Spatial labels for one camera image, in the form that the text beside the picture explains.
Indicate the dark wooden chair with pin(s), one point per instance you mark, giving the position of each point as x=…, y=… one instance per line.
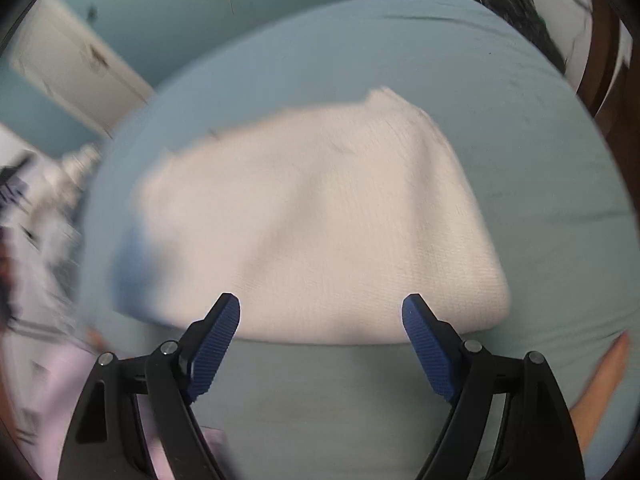
x=602, y=60

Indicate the white puffer jacket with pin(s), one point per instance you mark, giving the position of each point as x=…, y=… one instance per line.
x=75, y=165

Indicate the pink checked blanket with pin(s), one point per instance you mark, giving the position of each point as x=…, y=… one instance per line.
x=60, y=385

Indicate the bed with light blue sheet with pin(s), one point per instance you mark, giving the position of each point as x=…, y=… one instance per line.
x=525, y=160

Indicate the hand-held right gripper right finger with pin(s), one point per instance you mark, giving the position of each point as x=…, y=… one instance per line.
x=430, y=355

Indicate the white door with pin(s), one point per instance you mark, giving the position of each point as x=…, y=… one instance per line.
x=75, y=70

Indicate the cream knit sweater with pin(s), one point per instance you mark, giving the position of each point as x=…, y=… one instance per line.
x=310, y=240

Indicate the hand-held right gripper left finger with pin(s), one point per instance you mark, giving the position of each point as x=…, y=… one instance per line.
x=212, y=350

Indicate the person's right foot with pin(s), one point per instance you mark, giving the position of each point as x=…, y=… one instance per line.
x=605, y=380

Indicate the black plastic bag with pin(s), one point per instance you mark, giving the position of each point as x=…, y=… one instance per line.
x=515, y=0

